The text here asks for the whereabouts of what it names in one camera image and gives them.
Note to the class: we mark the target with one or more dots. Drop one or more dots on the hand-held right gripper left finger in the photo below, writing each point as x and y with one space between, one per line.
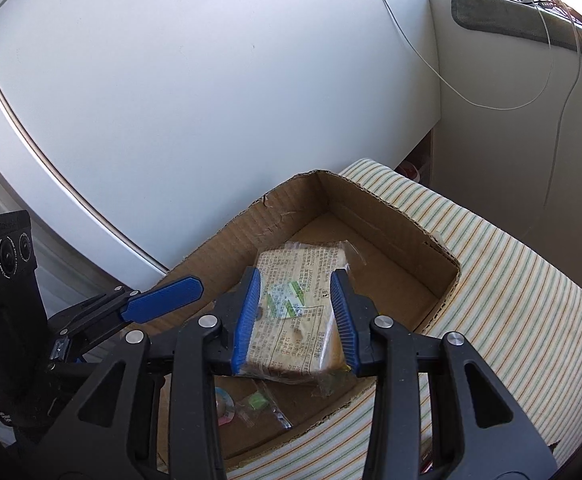
243 320

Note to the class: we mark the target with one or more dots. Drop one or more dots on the grey windowsill pad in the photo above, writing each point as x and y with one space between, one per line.
511 22

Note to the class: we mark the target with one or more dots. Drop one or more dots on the striped blanket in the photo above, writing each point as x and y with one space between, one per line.
521 310

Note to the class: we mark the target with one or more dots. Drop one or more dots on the clear-wrapped bread loaf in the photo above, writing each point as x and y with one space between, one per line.
291 300

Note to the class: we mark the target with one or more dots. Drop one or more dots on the brown cardboard box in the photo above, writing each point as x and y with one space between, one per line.
371 230

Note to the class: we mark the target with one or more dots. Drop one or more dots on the green candy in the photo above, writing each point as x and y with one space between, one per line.
257 402

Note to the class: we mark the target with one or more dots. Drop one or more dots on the white cabinet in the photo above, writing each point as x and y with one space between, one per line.
196 85

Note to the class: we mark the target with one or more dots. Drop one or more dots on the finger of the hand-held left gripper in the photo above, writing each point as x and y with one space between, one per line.
161 300

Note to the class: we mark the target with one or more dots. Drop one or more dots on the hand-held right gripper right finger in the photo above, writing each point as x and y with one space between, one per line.
343 320

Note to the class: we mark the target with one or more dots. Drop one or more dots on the red round container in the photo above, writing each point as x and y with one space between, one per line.
411 171

